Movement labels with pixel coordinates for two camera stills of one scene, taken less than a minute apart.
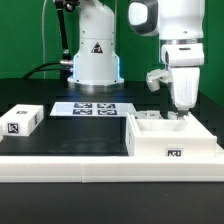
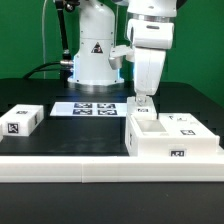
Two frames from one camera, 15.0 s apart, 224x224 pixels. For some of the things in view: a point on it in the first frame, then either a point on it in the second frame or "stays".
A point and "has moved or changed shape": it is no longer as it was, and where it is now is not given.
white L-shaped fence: x=113 y=169 stays
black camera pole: x=68 y=6 stays
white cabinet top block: x=21 y=120 stays
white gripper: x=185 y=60 → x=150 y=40
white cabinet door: x=148 y=115 has moved or changed shape
